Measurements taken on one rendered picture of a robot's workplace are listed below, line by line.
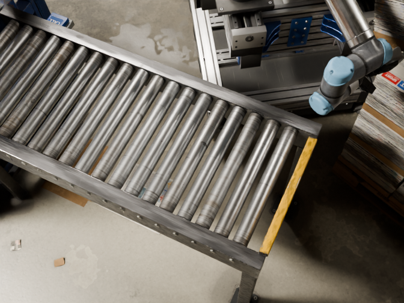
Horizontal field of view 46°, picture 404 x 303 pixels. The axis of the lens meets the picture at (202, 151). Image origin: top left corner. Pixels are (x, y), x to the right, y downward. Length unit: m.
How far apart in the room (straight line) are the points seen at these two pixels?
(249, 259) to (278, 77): 1.25
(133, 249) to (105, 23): 1.41
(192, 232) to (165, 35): 1.67
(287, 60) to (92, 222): 1.28
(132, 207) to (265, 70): 1.24
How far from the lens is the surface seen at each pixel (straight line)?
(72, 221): 2.47
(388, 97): 1.87
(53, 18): 2.16
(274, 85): 2.47
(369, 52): 1.47
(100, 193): 1.60
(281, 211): 1.52
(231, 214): 1.53
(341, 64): 1.40
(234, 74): 2.50
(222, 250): 1.49
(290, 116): 1.69
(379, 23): 1.68
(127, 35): 2.99
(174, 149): 1.62
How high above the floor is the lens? 2.25
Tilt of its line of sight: 63 degrees down
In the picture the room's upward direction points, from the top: 5 degrees counter-clockwise
